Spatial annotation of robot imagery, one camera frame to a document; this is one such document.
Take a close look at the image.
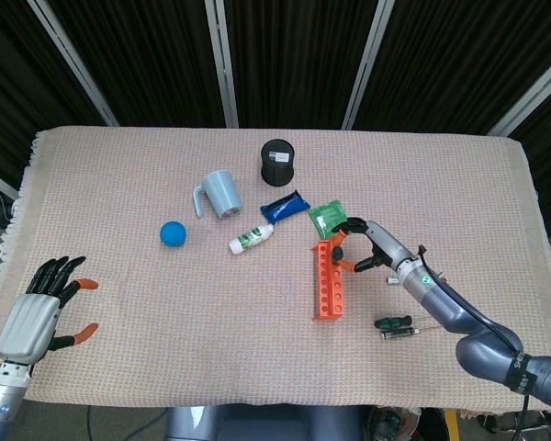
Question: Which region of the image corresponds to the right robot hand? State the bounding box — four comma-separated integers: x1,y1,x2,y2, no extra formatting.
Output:
332,216,418,274

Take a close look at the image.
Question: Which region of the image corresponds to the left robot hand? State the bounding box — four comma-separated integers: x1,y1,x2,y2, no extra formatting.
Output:
0,255,100,368

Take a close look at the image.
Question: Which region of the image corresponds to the green foil packet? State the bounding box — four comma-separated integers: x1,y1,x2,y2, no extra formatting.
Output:
307,198,351,241

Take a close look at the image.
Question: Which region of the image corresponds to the orange tube rack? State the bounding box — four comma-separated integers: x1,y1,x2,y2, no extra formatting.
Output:
309,235,348,322

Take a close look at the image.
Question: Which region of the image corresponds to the blue snack pouch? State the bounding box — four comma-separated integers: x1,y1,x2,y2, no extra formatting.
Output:
259,188,313,227

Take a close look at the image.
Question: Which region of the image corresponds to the black mesh pen holder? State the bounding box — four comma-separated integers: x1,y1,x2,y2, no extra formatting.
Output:
259,138,298,187

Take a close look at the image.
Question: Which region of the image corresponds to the white bottle green label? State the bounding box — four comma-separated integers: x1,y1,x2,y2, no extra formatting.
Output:
227,221,277,255

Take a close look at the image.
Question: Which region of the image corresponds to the blue ball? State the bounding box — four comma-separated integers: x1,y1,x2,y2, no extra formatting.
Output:
159,220,188,249

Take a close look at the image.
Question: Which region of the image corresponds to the light blue mug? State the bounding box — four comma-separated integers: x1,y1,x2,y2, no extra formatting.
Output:
192,169,245,222

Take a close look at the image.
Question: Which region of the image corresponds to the beige woven tablecloth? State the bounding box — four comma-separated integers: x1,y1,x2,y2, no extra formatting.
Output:
0,125,542,413

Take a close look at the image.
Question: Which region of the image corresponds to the dark curtain panel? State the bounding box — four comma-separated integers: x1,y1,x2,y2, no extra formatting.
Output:
223,0,378,130
352,0,551,135
42,0,227,129
0,0,107,186

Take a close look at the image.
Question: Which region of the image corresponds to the grey robot torso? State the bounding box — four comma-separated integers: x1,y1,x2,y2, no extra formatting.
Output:
164,403,374,441

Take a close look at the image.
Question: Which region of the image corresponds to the green black tool handle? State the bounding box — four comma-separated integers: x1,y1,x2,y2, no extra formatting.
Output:
373,314,414,331

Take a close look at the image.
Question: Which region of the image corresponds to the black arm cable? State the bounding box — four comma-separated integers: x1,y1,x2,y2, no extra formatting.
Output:
417,244,535,441

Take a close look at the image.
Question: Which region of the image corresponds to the black velcro strap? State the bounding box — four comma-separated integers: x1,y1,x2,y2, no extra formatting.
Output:
507,350,535,397

